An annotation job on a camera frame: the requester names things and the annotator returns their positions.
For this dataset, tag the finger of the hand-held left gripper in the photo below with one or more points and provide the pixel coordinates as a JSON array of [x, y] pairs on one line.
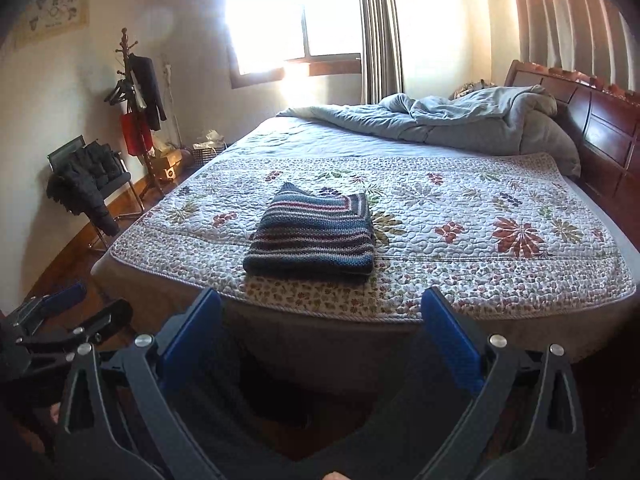
[[62, 297], [107, 317]]

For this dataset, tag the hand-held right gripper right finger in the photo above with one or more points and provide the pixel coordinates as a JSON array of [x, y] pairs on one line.
[[450, 340]]

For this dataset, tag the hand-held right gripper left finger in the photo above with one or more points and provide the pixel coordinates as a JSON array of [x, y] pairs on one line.
[[187, 335]]

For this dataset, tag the blue striped knit sweater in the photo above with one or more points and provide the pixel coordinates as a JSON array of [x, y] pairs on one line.
[[310, 235]]

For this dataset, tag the person's left hand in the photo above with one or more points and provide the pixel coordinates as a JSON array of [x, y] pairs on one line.
[[56, 414]]

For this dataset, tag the floral quilted blanket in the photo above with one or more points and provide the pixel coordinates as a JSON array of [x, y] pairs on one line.
[[475, 260]]

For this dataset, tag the red bag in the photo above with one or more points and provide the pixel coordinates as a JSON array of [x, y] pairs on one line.
[[136, 132]]

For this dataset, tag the basket with tissues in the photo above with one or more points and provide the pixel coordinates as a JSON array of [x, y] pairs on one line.
[[210, 150]]

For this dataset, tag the grey pillow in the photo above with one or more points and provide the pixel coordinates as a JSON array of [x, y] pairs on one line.
[[552, 142]]

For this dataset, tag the black hanging garment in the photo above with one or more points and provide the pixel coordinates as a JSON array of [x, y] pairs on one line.
[[149, 90]]

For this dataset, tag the light blue duvet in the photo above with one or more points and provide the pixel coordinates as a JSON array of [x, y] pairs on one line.
[[450, 115]]

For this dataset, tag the light blue quilted sheet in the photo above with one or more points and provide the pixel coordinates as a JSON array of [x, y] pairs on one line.
[[300, 137]]

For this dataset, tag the patterned cloth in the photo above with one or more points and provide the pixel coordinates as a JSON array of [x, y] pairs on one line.
[[470, 90]]

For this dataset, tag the wooden coat rack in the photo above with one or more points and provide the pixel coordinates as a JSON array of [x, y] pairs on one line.
[[122, 47]]

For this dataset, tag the dark wooden headboard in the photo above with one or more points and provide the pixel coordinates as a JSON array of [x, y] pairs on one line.
[[605, 130]]

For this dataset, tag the grey striped curtain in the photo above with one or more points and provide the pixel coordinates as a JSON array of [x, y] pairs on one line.
[[380, 30]]

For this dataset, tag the beige pleated curtain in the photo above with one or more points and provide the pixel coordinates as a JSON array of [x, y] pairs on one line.
[[570, 10]]

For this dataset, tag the metal frame chair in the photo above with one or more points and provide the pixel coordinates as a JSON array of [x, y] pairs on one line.
[[127, 180]]

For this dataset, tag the framed wall poster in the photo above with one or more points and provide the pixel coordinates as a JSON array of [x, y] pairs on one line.
[[52, 10]]

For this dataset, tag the window with wooden frame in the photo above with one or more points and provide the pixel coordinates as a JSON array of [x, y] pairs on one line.
[[280, 10]]

